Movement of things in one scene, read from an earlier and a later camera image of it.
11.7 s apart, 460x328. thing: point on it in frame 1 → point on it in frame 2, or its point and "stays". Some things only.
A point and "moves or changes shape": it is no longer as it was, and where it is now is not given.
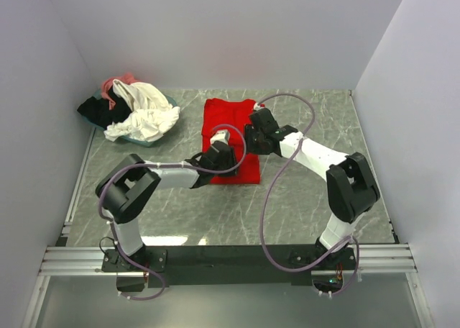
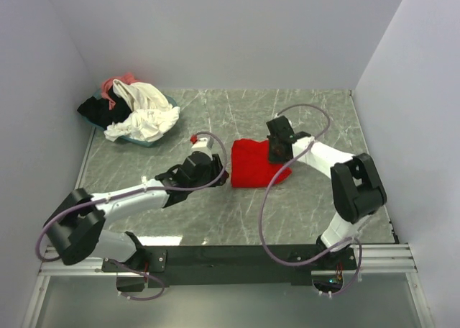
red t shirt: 231,115 moves or changes shape
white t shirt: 152,114 stays
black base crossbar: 198,265 stays
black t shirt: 98,111 stays
